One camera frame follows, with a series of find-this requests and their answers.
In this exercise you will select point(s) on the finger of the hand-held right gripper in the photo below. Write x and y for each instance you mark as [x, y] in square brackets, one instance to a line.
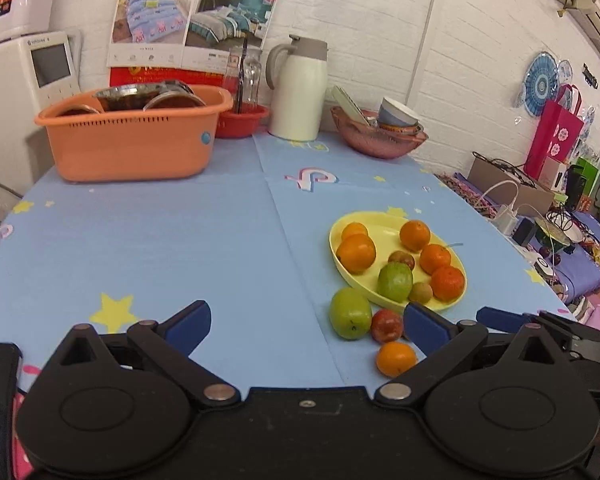
[500, 318]

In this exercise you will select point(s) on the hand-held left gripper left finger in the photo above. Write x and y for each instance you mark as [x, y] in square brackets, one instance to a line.
[192, 319]

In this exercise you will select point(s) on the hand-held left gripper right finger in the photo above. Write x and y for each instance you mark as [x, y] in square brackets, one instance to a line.
[425, 326]

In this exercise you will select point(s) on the small brownish green fruit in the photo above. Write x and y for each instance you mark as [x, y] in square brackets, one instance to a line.
[421, 292]

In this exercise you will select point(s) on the red apple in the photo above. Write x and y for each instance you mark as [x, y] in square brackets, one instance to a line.
[386, 326]

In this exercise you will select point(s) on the green mango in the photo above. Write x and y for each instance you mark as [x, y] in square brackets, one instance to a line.
[394, 281]

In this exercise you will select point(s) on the large orange with stem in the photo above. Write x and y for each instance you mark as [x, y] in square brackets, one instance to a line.
[435, 259]

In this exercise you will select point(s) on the small red plum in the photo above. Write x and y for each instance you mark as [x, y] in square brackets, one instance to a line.
[402, 258]

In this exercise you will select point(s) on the green apple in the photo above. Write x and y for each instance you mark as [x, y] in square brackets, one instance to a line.
[350, 313]

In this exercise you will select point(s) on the yellow plastic plate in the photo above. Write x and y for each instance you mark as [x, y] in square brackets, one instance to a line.
[387, 232]

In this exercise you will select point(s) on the small orange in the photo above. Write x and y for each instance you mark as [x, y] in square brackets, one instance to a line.
[354, 229]

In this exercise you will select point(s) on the white device with round button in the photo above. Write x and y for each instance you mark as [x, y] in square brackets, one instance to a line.
[542, 266]

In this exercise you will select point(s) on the white power strip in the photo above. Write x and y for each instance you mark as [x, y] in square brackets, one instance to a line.
[525, 252]

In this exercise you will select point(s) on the printed blue tablecloth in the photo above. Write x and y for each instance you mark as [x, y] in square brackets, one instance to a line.
[155, 240]

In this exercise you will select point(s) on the black power adapter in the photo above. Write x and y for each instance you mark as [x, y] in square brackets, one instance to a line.
[524, 232]

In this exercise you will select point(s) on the white charger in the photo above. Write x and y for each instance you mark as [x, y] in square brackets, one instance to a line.
[506, 220]

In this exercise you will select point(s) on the green glass dish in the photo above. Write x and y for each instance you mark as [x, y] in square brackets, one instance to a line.
[555, 231]

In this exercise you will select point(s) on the patterned cloth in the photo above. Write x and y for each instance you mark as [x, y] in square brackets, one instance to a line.
[462, 192]

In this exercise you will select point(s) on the cardboard box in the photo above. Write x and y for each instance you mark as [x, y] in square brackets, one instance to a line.
[495, 180]

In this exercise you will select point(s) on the black speaker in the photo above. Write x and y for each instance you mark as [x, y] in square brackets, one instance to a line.
[575, 187]

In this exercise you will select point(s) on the small white box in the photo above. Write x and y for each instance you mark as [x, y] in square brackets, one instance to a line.
[555, 174]

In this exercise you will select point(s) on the green bag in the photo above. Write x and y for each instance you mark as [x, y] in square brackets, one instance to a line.
[590, 175]

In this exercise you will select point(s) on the orange plastic basket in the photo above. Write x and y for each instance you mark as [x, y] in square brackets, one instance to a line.
[130, 145]

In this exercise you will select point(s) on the pink glass bowl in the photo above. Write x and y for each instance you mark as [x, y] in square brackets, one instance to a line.
[380, 142]

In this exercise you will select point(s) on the pink gift bag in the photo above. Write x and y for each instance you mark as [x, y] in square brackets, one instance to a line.
[555, 135]

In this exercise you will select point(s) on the orange rimmed bowl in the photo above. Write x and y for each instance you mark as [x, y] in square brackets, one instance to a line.
[405, 130]

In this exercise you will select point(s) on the red plastic bowl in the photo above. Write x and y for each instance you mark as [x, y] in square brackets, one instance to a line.
[240, 122]

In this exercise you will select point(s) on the blue and white bowl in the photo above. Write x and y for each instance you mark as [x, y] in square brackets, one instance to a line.
[397, 112]

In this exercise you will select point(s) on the steel bowl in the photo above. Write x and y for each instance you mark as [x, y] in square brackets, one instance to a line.
[125, 99]
[175, 101]

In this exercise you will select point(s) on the white dish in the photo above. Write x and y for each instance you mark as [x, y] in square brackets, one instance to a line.
[350, 105]

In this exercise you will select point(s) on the blue paper fan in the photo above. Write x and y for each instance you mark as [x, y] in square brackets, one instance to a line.
[537, 82]

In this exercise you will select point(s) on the brown rimmed bowl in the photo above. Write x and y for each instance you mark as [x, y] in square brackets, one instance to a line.
[77, 110]

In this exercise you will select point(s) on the white thermos jug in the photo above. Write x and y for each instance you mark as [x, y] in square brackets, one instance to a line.
[300, 95]

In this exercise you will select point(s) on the clear glass jar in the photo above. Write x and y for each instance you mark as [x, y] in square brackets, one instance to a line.
[252, 75]

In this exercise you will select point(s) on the white appliance with screen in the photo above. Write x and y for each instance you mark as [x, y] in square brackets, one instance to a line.
[10, 110]

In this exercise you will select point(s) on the white wall pipe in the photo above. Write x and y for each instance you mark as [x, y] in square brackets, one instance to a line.
[422, 35]

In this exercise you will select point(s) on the wall poster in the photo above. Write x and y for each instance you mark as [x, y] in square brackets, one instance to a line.
[180, 15]

